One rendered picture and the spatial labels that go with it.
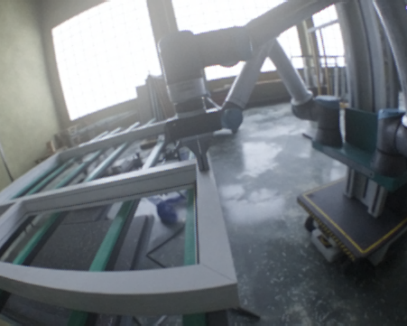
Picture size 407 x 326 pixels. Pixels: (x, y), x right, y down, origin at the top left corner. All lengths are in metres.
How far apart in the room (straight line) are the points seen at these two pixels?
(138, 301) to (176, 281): 0.07
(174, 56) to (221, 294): 0.45
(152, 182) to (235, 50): 0.45
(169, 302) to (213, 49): 0.47
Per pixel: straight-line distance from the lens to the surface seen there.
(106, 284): 0.33
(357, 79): 1.27
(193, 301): 0.29
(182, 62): 0.46
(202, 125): 0.49
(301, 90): 1.28
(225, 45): 0.46
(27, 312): 0.60
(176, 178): 0.62
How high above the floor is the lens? 1.15
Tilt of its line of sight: 22 degrees down
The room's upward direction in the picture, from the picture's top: 13 degrees counter-clockwise
